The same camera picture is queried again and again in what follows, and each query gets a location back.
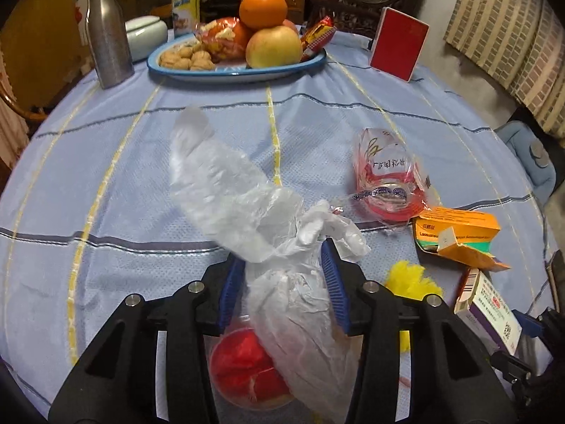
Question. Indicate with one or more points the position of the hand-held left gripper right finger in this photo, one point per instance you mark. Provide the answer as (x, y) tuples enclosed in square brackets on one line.
[(335, 287)]

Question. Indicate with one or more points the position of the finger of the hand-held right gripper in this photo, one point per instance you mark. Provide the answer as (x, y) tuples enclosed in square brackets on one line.
[(512, 362), (527, 322)]

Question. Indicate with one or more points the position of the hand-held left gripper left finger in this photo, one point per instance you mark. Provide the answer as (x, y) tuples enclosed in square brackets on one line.
[(231, 291)]

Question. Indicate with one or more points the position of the purple white medicine box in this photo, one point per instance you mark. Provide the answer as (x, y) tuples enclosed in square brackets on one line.
[(490, 304)]

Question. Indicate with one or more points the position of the red pompom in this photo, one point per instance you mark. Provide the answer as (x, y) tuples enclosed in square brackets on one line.
[(238, 362)]

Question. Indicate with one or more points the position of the clear plastic bag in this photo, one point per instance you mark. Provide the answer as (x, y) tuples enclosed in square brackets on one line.
[(229, 194)]

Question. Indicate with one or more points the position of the orange medicine box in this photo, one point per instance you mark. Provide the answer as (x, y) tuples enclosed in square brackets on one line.
[(459, 221)]

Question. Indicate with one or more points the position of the clear red-print wrapper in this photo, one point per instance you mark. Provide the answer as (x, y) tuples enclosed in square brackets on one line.
[(388, 172)]

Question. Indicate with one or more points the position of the black tablet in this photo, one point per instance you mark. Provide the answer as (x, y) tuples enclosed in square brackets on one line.
[(557, 274)]

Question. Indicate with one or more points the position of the blue striped tablecloth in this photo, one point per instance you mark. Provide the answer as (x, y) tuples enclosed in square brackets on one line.
[(110, 185)]

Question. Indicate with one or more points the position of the blue cushioned chair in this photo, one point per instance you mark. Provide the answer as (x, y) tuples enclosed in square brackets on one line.
[(525, 141)]

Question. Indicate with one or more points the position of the blue-rimmed plate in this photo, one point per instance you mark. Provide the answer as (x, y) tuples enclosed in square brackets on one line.
[(238, 73)]

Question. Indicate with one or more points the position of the pile of walnuts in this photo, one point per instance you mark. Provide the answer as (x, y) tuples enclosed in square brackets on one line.
[(190, 57)]

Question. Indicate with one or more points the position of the yellow apple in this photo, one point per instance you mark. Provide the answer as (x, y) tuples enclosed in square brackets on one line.
[(273, 46)]

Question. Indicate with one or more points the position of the red box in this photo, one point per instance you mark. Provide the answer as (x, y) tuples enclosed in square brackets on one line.
[(395, 44)]

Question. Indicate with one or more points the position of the red snack packet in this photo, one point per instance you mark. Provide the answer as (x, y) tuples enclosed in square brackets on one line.
[(315, 37)]

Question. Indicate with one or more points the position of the clear snack bag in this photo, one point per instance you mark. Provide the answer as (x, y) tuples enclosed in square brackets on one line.
[(220, 37)]

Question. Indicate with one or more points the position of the red apple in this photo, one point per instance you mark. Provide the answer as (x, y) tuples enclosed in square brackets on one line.
[(290, 25)]

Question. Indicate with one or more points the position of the pink curtain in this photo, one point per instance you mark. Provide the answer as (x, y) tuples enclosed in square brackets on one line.
[(9, 145)]

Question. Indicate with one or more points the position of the white ceramic jar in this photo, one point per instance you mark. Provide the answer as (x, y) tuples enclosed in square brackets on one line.
[(143, 35)]

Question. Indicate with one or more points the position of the steel bottle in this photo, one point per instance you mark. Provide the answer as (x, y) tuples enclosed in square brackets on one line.
[(108, 39)]

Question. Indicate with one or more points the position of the orange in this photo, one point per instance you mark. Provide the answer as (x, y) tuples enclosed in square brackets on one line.
[(262, 9)]

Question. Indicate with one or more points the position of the checkered curtain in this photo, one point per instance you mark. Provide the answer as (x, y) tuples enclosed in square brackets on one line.
[(507, 31)]

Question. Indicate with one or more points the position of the green yellow carton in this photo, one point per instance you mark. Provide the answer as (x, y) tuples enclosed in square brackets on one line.
[(185, 0)]

